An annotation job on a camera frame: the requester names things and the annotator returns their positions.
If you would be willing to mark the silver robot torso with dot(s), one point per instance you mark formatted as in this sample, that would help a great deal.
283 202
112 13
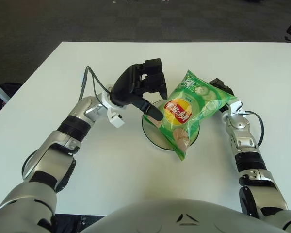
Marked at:
160 218

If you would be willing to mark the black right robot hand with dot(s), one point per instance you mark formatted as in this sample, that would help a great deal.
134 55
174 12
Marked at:
220 84

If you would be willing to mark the white desk edge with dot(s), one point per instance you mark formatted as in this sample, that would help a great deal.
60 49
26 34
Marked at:
0 91

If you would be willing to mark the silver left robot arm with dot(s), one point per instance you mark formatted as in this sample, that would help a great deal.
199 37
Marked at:
63 145

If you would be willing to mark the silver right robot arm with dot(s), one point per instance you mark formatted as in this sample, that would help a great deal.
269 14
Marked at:
242 143

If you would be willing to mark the white plate with black rim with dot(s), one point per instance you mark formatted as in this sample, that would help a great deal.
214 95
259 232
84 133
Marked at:
155 136

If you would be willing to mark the green potato chips bag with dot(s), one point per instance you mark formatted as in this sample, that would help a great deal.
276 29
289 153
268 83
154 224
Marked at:
184 114

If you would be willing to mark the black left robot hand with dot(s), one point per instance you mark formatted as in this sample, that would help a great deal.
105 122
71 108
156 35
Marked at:
126 89

